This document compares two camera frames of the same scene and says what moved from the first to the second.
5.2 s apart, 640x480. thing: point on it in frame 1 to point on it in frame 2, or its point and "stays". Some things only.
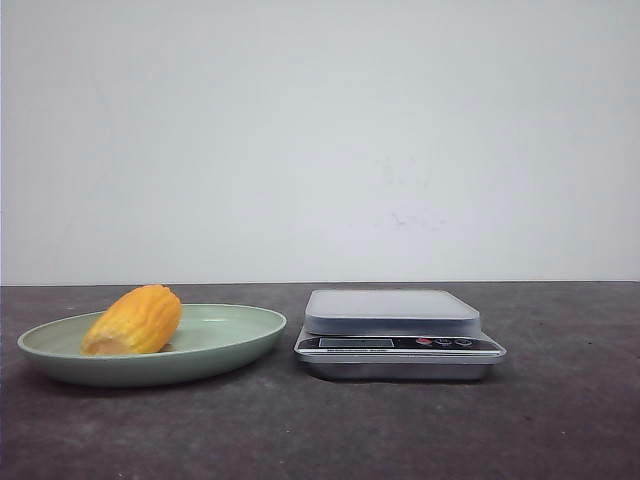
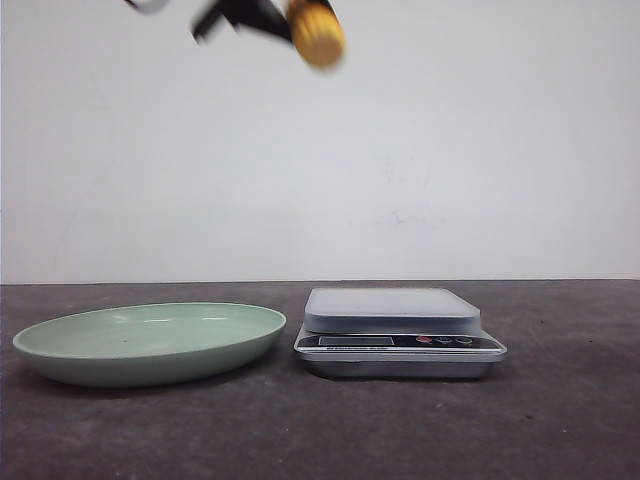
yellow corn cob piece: [143, 319] to [316, 32]
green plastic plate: [147, 337] stays
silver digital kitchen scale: [393, 335] stays
